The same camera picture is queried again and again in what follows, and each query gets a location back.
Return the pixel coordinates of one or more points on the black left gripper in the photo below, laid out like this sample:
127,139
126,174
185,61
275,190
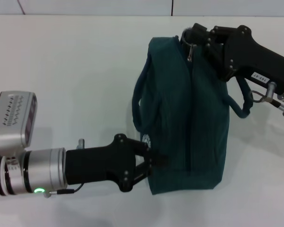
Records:
97,165

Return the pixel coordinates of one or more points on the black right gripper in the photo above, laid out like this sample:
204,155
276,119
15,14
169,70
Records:
253,56

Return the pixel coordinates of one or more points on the dark teal insulated lunch bag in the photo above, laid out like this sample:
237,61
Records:
191,118

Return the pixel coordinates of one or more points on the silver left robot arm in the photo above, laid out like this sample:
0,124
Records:
33,170

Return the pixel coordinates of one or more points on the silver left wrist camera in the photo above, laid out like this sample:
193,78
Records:
11,118

